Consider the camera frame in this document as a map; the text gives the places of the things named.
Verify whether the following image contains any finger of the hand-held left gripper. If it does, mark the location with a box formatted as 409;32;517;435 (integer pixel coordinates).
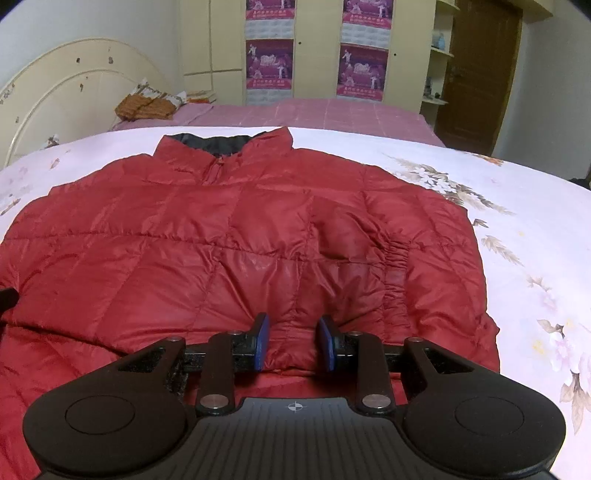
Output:
0;288;20;320

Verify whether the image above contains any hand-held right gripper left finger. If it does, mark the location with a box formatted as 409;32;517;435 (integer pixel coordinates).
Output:
113;313;271;418

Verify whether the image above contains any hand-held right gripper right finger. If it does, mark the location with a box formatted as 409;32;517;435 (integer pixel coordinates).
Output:
315;314;477;416

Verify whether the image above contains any red quilted jacket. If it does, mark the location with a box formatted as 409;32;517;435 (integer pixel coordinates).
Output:
0;127;500;480

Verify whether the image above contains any pale floral blanket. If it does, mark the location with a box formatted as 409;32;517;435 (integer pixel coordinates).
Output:
0;126;591;480

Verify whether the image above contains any cream wooden headboard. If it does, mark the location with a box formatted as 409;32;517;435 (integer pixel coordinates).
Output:
0;38;174;169

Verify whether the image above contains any pink checked bed sheet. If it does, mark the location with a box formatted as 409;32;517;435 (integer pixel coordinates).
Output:
108;97;446;148

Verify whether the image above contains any orange brown knit cloth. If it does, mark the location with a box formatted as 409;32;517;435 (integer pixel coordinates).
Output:
115;91;178;121

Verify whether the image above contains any floral pillow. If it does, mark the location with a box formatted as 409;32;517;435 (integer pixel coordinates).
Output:
131;78;188;110

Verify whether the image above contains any cream wardrobe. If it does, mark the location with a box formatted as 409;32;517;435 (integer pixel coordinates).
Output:
179;0;437;114

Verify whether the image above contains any brown wooden door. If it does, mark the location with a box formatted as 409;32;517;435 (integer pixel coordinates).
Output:
435;0;523;155

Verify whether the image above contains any purple wall poster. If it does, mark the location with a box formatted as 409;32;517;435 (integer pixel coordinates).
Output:
342;0;394;44
336;43;389;102
245;39;295;109
246;0;297;40

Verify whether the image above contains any cream wall shelf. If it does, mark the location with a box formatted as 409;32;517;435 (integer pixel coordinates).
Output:
419;0;462;123

